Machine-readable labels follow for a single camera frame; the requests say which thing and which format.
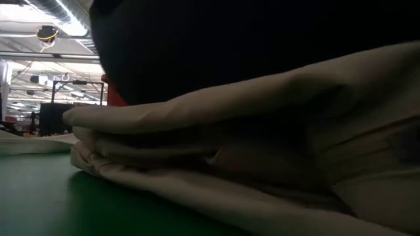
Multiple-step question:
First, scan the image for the white bonavita tote bag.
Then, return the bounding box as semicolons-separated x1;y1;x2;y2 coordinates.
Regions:
0;129;80;155

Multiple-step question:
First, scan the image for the black yellow ceiling cable reel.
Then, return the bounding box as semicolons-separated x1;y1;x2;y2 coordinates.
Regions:
35;25;60;43

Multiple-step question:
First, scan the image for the black board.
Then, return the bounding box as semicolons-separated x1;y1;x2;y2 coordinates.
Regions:
38;102;75;136

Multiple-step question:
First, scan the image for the black garment with drawstring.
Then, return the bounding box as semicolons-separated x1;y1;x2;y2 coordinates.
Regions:
89;0;420;106

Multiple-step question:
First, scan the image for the beige garment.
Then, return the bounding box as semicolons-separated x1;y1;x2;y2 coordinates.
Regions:
62;41;420;236

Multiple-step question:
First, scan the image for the long ceiling light bar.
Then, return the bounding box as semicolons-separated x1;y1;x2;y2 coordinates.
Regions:
0;50;101;65

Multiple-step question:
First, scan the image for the round silver ceiling duct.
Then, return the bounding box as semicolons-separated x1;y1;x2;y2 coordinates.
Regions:
28;0;99;55

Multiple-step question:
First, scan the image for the red plastic laundry bin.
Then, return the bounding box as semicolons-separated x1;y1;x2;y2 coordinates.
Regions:
100;73;129;108

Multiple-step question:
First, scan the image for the black metal stand frame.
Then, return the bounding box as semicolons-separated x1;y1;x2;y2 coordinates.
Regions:
51;79;106;106

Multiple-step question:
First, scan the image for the green table mat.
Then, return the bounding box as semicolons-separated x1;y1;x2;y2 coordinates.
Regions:
0;152;250;236

